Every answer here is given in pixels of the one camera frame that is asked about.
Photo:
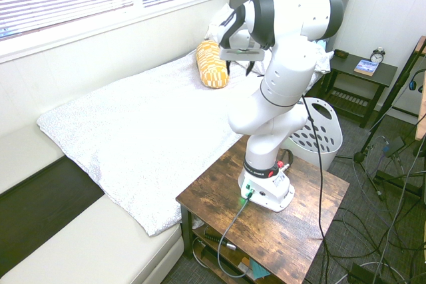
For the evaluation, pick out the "black twin-bell alarm clock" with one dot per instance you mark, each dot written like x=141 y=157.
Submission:
x=377 y=56

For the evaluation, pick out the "cream mattress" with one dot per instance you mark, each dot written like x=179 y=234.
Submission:
x=83 y=247

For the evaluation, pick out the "white perforated laundry basket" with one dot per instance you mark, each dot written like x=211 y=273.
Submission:
x=327 y=151

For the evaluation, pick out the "rustic wooden table black frame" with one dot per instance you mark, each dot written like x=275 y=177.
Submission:
x=283 y=230

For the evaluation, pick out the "teal paper item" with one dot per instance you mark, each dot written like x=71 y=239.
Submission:
x=259 y=270

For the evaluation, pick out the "white circle-print duvet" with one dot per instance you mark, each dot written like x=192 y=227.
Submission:
x=133 y=131

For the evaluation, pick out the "black power adapter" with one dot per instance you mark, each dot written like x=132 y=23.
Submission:
x=394 y=146

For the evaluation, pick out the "black tripod stand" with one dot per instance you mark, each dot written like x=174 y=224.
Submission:
x=395 y=92

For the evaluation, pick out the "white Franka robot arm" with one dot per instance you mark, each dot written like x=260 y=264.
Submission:
x=286 y=74

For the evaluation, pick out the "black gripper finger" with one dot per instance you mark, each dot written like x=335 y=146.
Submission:
x=229 y=66
x=250 y=68

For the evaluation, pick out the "blue headphones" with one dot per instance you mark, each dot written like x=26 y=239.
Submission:
x=413 y=85

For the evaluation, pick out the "yellow patterned bolster pillow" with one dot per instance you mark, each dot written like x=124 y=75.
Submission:
x=213 y=68

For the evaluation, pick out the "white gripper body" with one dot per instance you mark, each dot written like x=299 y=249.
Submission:
x=241 y=54

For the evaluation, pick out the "black floor box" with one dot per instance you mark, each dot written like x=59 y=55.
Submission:
x=361 y=274

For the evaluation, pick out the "light wooden desk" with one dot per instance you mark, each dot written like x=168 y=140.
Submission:
x=422 y=114

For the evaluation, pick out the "black nightstand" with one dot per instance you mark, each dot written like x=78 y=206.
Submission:
x=382 y=74

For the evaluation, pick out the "small dark digital clock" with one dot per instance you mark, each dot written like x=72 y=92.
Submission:
x=341 y=54

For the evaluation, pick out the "blue paperback book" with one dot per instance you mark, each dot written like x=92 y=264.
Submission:
x=366 y=67

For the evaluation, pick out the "teal cushion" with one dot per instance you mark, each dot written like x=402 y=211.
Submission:
x=322 y=43

